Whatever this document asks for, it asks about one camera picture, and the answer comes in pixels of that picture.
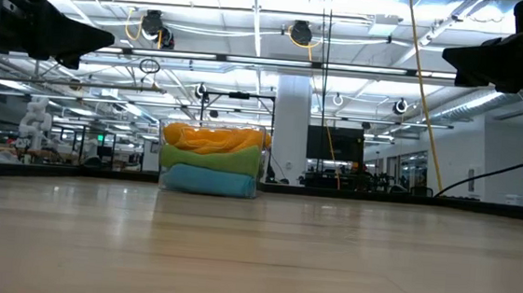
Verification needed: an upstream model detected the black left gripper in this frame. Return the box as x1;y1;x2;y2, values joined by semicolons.
0;0;119;73

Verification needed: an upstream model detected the orange microfiber towel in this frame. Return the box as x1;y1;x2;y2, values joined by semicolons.
161;119;273;160

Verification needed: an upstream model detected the bright green microfiber towel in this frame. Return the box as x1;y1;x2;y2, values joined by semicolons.
158;137;264;178

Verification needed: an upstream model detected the blue microfiber towel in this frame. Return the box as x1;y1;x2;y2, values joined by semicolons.
158;161;260;200

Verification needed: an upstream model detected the clear plastic bin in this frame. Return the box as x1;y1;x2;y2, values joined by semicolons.
153;116;273;201

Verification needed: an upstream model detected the black monitor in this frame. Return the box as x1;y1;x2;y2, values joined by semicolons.
306;124;366;164

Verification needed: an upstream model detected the white pillar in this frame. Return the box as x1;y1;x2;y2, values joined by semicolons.
269;72;315;187

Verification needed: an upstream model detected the yellow cable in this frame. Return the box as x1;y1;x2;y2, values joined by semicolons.
391;0;459;193

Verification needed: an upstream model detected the black ceiling cord reel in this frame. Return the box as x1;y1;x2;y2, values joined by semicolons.
137;7;179;50
288;19;315;48

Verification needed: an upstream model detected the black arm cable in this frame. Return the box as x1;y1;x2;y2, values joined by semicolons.
434;144;523;204

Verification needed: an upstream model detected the black aluminium table frame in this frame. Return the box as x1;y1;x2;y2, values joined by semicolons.
0;158;523;222

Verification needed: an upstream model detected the black hanging cable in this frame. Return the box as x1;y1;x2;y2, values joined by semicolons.
308;0;336;175

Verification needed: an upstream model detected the black distant rig frame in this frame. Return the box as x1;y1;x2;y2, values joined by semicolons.
197;88;279;130

